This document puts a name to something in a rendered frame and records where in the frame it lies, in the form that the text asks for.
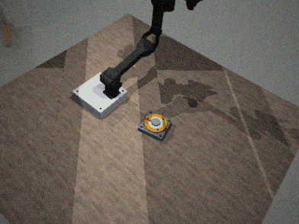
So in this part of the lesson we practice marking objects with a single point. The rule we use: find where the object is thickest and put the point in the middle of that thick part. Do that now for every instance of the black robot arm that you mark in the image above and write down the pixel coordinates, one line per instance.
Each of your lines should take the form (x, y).
(111, 77)

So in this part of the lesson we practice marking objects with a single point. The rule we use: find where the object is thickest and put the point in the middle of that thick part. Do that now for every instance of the orange round plate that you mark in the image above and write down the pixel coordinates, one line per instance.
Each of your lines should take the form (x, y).
(152, 128)

